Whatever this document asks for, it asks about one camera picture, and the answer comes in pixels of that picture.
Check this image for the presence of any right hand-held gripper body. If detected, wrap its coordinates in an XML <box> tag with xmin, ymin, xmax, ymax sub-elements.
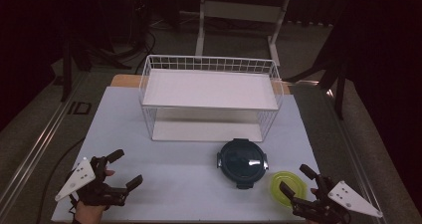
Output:
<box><xmin>292</xmin><ymin>174</ymin><xmax>383</xmax><ymax>224</ymax></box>

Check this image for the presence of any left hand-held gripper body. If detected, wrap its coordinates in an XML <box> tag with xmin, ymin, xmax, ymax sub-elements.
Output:
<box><xmin>54</xmin><ymin>155</ymin><xmax>129</xmax><ymax>207</ymax></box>

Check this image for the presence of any clear container with green lid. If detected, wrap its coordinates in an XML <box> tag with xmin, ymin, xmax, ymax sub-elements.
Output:
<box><xmin>269</xmin><ymin>170</ymin><xmax>308</xmax><ymax>208</ymax></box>

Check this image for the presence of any person's left hand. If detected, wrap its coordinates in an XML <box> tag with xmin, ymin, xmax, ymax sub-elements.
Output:
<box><xmin>73</xmin><ymin>168</ymin><xmax>116</xmax><ymax>224</ymax></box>

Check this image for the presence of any white table sheet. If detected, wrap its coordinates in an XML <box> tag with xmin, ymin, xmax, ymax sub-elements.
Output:
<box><xmin>51</xmin><ymin>86</ymin><xmax>321</xmax><ymax>223</ymax></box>

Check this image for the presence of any dark blue round lid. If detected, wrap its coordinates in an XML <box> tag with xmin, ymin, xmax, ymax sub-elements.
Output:
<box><xmin>216</xmin><ymin>137</ymin><xmax>270</xmax><ymax>190</ymax></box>

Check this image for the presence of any black metal stand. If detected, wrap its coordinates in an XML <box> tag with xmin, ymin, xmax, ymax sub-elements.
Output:
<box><xmin>61</xmin><ymin>34</ymin><xmax>132</xmax><ymax>103</ymax></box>
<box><xmin>285</xmin><ymin>18</ymin><xmax>349</xmax><ymax>120</ymax></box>

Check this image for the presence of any dark equipment stand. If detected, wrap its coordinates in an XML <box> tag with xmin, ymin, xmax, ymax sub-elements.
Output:
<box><xmin>130</xmin><ymin>0</ymin><xmax>149</xmax><ymax>48</ymax></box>

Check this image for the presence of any metal floor rail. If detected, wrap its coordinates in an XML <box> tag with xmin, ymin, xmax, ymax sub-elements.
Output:
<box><xmin>326</xmin><ymin>89</ymin><xmax>387</xmax><ymax>224</ymax></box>
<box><xmin>0</xmin><ymin>71</ymin><xmax>91</xmax><ymax>215</ymax></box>

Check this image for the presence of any black cable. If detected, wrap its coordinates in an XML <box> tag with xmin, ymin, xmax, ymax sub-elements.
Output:
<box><xmin>34</xmin><ymin>135</ymin><xmax>88</xmax><ymax>224</ymax></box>

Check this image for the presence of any white wire shelf rack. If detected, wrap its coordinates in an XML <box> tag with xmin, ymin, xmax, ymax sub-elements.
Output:
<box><xmin>138</xmin><ymin>54</ymin><xmax>285</xmax><ymax>143</ymax></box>

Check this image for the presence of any white metal table frame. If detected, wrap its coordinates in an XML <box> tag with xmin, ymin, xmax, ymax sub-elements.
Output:
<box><xmin>194</xmin><ymin>0</ymin><xmax>293</xmax><ymax>68</ymax></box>

